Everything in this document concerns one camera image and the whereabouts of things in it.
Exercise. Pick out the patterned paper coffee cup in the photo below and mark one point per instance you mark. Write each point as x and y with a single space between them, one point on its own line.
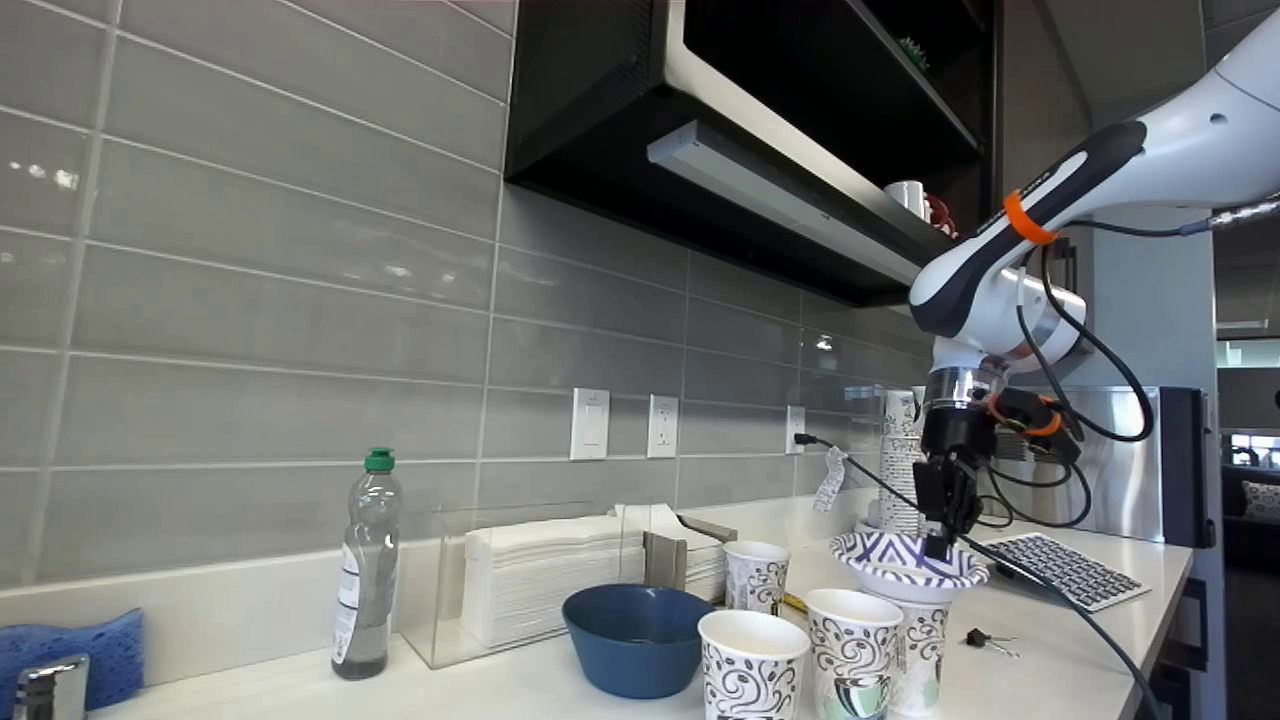
751 665
753 579
924 657
852 657

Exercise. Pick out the white wall outlet with plug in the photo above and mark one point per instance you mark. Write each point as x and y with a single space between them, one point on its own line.
793 428

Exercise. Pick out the silver grid keyboard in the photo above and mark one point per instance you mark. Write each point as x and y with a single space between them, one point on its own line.
1064 570

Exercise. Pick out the blue sponge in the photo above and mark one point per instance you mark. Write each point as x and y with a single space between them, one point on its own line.
64 654

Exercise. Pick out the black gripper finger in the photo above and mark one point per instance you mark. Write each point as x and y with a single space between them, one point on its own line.
931 498
967 492

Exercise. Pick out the clear acrylic napkin holder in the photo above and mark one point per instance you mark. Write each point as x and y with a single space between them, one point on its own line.
523 587

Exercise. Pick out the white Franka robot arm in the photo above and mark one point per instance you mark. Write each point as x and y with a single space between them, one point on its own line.
1201 141

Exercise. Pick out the dark upper cabinet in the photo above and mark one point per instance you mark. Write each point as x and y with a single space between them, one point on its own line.
600 106

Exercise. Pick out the small black object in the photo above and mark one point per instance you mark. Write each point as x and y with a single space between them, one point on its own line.
977 636

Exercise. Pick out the dark blue bowl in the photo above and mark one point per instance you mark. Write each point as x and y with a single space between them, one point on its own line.
636 640

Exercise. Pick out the under-cabinet light bar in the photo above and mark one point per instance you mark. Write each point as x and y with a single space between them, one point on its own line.
785 200

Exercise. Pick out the clear dish soap bottle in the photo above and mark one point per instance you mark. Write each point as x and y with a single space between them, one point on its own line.
362 573

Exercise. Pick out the white mug on shelf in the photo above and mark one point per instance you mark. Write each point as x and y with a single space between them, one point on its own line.
906 199

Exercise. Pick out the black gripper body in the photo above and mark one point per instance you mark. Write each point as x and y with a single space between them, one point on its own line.
956 435

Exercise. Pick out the stainless steel appliance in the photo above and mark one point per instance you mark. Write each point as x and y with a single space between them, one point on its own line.
1132 461

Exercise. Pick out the purple patterned paper bowl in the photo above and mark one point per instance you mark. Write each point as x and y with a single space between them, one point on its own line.
906 563

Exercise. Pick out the black wrist camera orange trim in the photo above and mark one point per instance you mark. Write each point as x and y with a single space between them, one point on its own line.
1021 411

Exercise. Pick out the chrome kitchen faucet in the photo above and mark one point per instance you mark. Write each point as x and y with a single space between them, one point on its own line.
51 691

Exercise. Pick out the white light switch plate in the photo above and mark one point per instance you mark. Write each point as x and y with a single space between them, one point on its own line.
591 421

